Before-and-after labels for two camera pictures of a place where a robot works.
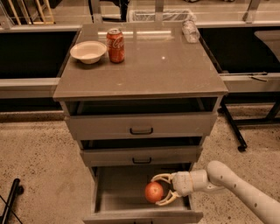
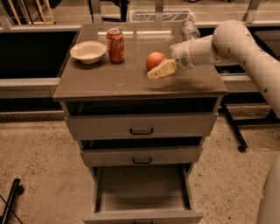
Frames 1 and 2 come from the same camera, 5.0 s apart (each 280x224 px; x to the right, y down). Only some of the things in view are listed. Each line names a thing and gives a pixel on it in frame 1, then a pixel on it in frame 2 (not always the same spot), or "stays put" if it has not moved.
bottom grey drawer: [119, 195] stays put
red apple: [154, 192] → [154, 59]
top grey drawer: [142, 118] stays put
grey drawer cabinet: [140, 100] stays put
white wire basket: [175, 16] stays put
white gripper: [182, 183] → [181, 56]
